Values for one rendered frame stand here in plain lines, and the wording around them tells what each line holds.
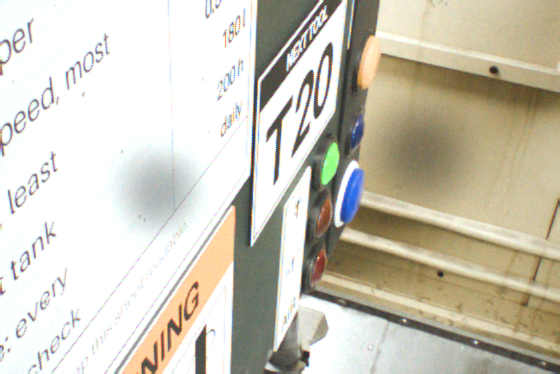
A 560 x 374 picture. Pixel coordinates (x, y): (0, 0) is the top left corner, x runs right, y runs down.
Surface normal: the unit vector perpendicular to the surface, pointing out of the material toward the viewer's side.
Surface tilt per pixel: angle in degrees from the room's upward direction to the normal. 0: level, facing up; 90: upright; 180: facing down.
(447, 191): 90
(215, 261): 90
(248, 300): 90
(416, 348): 25
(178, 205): 90
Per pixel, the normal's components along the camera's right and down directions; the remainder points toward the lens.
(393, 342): -0.10, -0.49
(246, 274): 0.93, 0.26
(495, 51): -0.36, 0.56
